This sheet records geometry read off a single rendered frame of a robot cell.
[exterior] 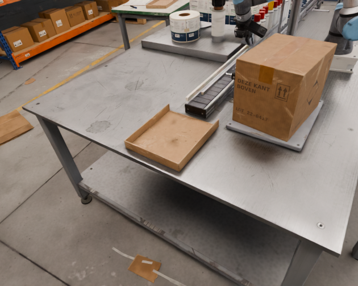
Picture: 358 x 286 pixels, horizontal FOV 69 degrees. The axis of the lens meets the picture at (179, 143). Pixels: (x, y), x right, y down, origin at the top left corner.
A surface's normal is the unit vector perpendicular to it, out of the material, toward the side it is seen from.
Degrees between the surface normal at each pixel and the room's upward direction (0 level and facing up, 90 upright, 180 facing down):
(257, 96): 90
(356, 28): 95
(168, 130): 0
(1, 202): 0
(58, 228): 0
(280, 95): 90
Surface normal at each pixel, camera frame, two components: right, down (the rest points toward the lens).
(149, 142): -0.08, -0.75
